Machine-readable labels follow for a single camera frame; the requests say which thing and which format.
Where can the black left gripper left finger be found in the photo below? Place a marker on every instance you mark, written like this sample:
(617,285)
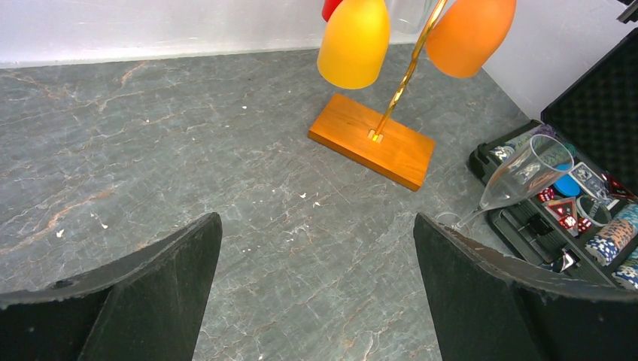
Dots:
(148,305)

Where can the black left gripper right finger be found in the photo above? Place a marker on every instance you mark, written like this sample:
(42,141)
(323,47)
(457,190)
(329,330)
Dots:
(486,305)

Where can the clear champagne flute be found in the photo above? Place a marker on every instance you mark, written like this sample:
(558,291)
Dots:
(532,168)

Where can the orange wine glass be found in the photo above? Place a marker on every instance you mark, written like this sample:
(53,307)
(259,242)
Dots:
(468,34)

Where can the yellow wine glass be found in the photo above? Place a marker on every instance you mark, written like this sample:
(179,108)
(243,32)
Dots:
(354,44)

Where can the clear wine glass on rack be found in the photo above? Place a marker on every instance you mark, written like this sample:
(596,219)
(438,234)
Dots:
(409,16)

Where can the red wine glass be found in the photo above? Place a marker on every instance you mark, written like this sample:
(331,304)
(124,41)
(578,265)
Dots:
(328,8)

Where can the black poker chip case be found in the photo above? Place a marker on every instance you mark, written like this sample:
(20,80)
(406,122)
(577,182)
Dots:
(584,224)

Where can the blue dealer chip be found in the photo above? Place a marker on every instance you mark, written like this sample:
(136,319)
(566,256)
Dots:
(566,185)

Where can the playing card deck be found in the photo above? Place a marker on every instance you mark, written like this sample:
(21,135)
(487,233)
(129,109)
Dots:
(592,184)

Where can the gold wire rack wooden base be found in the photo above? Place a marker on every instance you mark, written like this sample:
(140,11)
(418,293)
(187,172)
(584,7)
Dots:
(375,140)

